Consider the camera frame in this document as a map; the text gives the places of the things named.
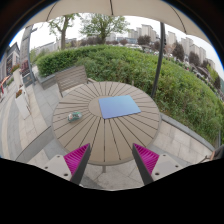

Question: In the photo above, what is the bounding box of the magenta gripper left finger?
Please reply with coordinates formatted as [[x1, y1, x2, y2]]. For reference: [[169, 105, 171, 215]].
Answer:
[[42, 143, 92, 186]]

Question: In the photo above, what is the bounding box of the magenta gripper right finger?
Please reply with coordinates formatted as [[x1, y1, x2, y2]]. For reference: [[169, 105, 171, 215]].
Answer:
[[131, 143, 184, 186]]

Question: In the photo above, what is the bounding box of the green white computer mouse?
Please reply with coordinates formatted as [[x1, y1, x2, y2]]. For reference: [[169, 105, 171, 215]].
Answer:
[[68, 112, 82, 122]]

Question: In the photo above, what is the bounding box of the round slatted wooden table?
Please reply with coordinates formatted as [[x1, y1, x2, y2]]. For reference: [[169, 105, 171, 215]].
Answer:
[[52, 82, 160, 168]]

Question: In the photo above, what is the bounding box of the trimmed green hedge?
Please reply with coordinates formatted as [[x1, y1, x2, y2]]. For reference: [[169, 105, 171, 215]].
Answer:
[[37, 45, 224, 143]]

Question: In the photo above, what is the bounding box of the grey slatted outdoor chair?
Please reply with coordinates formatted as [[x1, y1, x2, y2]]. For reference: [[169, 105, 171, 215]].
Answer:
[[55, 65, 95, 94]]

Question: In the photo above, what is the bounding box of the white rectangular planter box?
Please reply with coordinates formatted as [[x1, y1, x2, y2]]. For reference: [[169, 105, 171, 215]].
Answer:
[[15, 89, 30, 119]]

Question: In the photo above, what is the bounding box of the dark umbrella pole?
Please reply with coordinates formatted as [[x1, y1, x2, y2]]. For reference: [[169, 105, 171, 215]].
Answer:
[[151, 22, 165, 98]]

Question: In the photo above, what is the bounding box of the beige patio umbrella canopy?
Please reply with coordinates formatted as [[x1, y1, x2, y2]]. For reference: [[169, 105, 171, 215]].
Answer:
[[23, 0, 211, 43]]

